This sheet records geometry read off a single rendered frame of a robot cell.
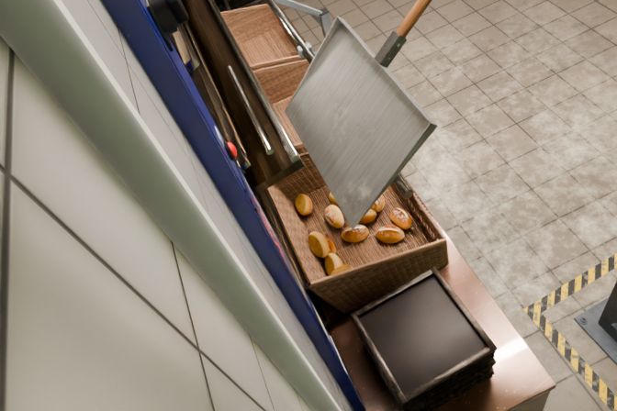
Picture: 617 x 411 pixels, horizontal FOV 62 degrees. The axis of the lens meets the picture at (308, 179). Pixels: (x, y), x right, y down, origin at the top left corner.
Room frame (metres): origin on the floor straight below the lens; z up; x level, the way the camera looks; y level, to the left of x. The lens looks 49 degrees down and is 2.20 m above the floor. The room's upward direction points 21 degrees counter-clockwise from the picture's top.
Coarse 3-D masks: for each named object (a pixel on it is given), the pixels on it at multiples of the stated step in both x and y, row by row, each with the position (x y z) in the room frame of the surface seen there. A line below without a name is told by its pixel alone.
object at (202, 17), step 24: (192, 0) 1.58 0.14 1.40; (192, 24) 1.45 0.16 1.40; (216, 24) 1.38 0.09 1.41; (216, 48) 1.27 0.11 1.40; (240, 48) 1.24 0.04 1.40; (216, 72) 1.17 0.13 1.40; (240, 72) 1.12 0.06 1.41; (240, 120) 0.95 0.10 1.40; (264, 120) 0.91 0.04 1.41; (264, 168) 0.77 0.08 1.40; (288, 168) 0.75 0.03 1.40
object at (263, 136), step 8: (232, 72) 1.05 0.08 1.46; (232, 80) 1.03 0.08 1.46; (240, 88) 0.98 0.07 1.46; (240, 96) 0.96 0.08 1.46; (248, 104) 0.92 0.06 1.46; (248, 112) 0.90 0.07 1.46; (256, 120) 0.86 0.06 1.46; (256, 128) 0.83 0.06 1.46; (264, 136) 0.80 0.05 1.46; (264, 144) 0.78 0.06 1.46; (272, 152) 0.76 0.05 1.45
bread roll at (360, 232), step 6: (348, 228) 1.07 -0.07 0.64; (354, 228) 1.06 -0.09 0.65; (360, 228) 1.05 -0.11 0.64; (366, 228) 1.06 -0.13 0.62; (342, 234) 1.07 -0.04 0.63; (348, 234) 1.05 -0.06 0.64; (354, 234) 1.04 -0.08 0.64; (360, 234) 1.04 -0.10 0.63; (366, 234) 1.04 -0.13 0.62; (348, 240) 1.04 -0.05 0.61; (354, 240) 1.03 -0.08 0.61; (360, 240) 1.03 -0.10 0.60
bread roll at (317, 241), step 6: (312, 234) 1.06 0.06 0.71; (318, 234) 1.05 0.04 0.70; (312, 240) 1.05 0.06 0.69; (318, 240) 1.03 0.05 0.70; (324, 240) 1.03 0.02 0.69; (312, 246) 1.04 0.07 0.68; (318, 246) 1.02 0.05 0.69; (324, 246) 1.01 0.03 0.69; (318, 252) 1.01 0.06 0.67; (324, 252) 0.99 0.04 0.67
